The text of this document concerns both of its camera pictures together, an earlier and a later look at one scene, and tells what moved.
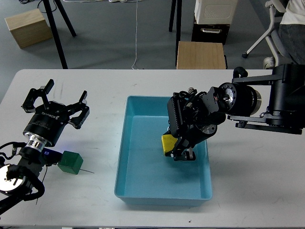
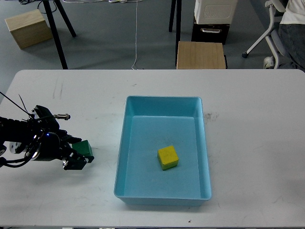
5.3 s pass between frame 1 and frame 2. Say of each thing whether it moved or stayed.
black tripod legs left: stayed
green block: moved
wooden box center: stayed
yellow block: moved
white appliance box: stayed
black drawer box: stayed
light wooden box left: stayed
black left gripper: moved
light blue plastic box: stayed
